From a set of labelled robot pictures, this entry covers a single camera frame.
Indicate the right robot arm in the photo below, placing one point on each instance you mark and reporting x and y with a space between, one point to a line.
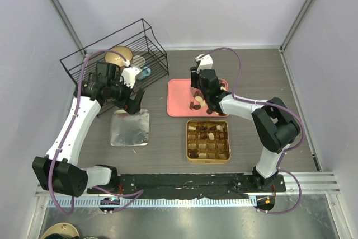
276 126

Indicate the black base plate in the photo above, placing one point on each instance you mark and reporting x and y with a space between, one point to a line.
192 186

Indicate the round object bottom left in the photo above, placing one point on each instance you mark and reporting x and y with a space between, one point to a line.
61 230

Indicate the silver box lid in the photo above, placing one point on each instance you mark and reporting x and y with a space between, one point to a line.
129 130

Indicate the metal tongs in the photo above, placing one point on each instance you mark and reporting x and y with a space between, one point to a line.
195 92

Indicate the blue cup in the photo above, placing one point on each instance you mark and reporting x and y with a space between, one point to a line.
145 72

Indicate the gold bowl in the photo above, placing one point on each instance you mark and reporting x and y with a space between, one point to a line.
122 56

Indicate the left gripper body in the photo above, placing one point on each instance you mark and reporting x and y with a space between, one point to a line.
119 94

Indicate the pink tray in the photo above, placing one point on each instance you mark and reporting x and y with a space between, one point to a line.
182 104

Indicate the black wire rack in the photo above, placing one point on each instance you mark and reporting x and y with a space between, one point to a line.
136 46

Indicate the gold chocolate box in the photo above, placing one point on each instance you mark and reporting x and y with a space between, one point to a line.
207 141

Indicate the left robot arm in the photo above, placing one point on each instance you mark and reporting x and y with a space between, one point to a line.
57 171

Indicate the white cable duct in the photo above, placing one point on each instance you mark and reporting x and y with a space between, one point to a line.
108 202

